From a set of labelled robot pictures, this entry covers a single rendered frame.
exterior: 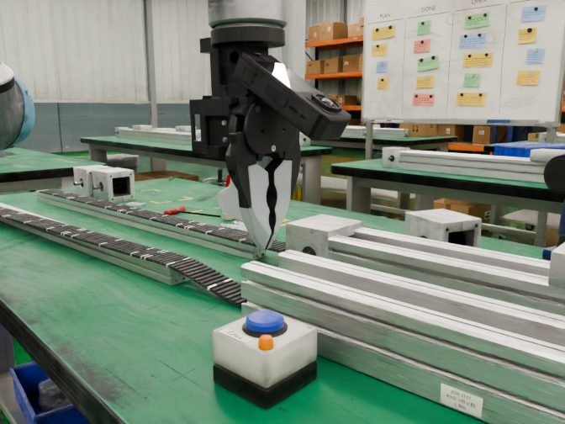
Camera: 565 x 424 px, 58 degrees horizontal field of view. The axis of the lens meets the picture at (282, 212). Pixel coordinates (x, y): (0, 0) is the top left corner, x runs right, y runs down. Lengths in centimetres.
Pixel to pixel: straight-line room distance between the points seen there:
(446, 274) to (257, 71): 40
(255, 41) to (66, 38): 1188
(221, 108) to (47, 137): 1158
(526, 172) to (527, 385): 176
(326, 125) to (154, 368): 34
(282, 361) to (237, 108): 24
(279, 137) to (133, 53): 1244
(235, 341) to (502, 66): 328
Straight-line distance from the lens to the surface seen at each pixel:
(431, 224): 92
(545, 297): 69
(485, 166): 227
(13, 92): 94
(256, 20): 48
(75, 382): 63
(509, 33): 366
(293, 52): 880
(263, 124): 48
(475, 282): 72
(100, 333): 72
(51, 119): 1207
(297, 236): 85
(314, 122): 43
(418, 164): 241
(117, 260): 99
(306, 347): 54
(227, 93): 51
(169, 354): 64
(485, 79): 370
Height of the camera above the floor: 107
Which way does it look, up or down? 12 degrees down
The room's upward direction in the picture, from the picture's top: straight up
